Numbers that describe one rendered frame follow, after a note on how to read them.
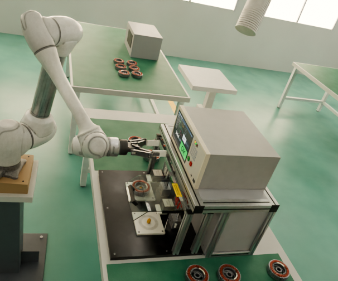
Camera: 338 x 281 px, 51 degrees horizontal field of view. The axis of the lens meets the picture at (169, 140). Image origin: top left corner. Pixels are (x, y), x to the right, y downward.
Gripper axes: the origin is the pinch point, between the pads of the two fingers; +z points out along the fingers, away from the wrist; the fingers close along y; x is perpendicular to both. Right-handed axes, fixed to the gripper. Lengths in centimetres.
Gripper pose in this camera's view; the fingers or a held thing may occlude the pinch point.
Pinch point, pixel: (160, 148)
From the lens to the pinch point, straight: 171.5
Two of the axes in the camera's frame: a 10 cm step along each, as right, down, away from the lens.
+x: 1.3, -9.4, -3.3
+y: 2.6, 3.5, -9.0
